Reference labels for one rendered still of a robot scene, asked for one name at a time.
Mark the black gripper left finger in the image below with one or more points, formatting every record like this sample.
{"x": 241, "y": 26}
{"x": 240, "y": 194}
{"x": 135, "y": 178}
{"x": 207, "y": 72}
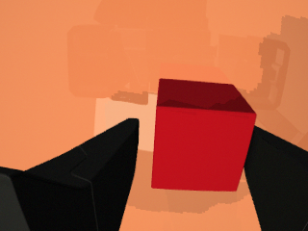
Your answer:
{"x": 84, "y": 189}

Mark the red cube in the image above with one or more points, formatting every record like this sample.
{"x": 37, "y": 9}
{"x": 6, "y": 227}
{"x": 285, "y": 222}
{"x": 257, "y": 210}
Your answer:
{"x": 202, "y": 133}

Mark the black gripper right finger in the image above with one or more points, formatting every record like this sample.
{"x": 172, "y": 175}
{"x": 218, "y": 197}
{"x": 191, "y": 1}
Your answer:
{"x": 276, "y": 173}

